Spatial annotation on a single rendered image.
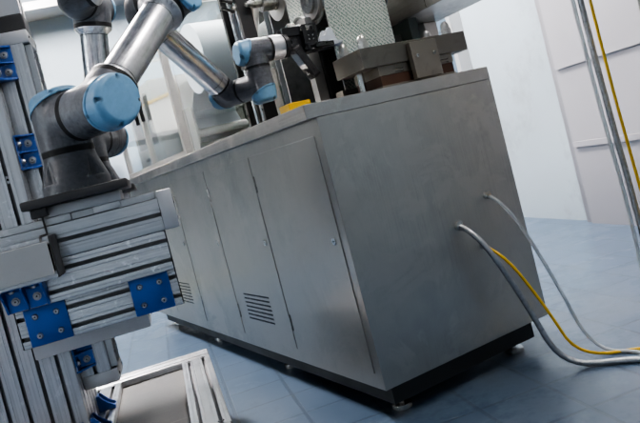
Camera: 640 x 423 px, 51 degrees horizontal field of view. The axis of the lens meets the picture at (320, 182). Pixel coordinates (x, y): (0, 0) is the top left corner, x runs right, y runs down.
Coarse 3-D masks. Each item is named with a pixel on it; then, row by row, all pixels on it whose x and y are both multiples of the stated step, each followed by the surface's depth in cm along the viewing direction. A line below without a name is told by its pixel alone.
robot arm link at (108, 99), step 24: (144, 0) 164; (168, 0) 163; (192, 0) 168; (144, 24) 157; (168, 24) 163; (120, 48) 152; (144, 48) 154; (96, 72) 144; (120, 72) 145; (144, 72) 155; (72, 96) 142; (96, 96) 138; (120, 96) 142; (72, 120) 142; (96, 120) 140; (120, 120) 142
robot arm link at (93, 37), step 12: (108, 0) 211; (96, 12) 205; (108, 12) 210; (84, 24) 206; (96, 24) 207; (108, 24) 210; (84, 36) 208; (96, 36) 208; (108, 36) 213; (84, 48) 209; (96, 48) 208; (108, 48) 212; (84, 60) 209; (96, 60) 208; (84, 72) 210; (120, 132) 213; (120, 144) 213
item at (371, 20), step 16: (336, 16) 213; (352, 16) 216; (368, 16) 219; (384, 16) 222; (336, 32) 213; (352, 32) 215; (368, 32) 218; (384, 32) 221; (336, 48) 212; (352, 48) 215
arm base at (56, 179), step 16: (80, 144) 149; (48, 160) 148; (64, 160) 147; (80, 160) 148; (96, 160) 151; (48, 176) 148; (64, 176) 146; (80, 176) 146; (96, 176) 149; (48, 192) 147
